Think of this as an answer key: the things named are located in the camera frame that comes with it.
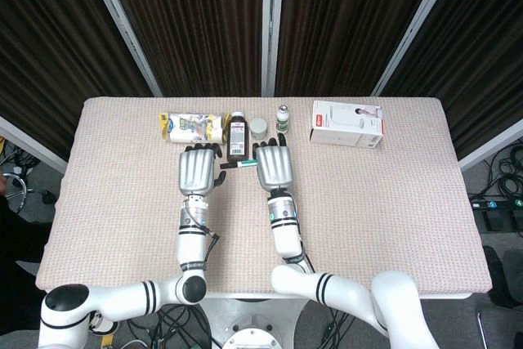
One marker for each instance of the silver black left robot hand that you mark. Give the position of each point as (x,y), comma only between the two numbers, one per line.
(197,171)

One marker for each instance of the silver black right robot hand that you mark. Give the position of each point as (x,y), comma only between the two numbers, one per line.
(274,165)

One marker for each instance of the white green marker pen body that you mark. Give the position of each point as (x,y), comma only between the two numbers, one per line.
(248,164)

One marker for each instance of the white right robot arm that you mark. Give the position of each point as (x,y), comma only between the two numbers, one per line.
(286,238)

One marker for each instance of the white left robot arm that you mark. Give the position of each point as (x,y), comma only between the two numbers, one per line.
(190,247)

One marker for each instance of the small grey lidded jar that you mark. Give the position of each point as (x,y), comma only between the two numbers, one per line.
(259,128)

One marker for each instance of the white milk drink bottle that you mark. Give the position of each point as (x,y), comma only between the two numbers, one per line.
(282,122)

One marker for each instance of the yellow snack packet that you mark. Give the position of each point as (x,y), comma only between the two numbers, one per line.
(192,127)

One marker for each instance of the brown medicine bottle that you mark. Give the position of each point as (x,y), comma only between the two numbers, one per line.
(237,140)

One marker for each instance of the white cardboard product box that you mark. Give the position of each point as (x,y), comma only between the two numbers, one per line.
(347,124)

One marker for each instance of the beige woven table mat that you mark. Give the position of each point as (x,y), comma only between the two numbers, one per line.
(367,222)

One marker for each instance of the dark pleated curtain panel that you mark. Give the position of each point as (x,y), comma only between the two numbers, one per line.
(347,18)
(482,59)
(196,18)
(49,50)

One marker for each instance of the white robot torso base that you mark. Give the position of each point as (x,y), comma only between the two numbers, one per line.
(253,324)

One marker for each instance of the chrome stool base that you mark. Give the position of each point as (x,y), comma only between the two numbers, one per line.
(18,187)

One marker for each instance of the black power strip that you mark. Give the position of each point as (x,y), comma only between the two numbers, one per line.
(496,203)

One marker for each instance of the grey metal frame post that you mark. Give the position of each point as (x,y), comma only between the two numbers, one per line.
(273,26)
(490,148)
(122,26)
(417,26)
(32,144)

